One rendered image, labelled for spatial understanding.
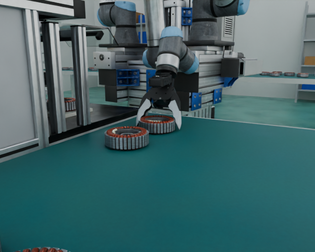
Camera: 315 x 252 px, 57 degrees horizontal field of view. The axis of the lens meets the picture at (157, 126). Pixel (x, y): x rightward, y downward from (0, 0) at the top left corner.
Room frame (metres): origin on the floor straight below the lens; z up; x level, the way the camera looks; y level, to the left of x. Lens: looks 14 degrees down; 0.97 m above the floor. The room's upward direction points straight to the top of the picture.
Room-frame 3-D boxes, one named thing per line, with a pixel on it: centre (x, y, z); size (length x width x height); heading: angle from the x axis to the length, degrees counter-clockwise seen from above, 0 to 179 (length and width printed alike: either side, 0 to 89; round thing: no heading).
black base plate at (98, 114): (1.08, 0.46, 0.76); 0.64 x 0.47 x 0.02; 62
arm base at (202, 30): (1.45, -0.22, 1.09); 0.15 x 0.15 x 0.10
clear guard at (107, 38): (1.02, 0.32, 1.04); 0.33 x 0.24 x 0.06; 152
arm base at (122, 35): (1.74, 0.18, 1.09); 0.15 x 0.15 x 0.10
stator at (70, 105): (1.03, 0.34, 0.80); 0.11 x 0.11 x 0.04
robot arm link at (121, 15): (1.74, 0.18, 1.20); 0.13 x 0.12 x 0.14; 46
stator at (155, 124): (0.86, 0.00, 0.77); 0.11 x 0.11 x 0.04
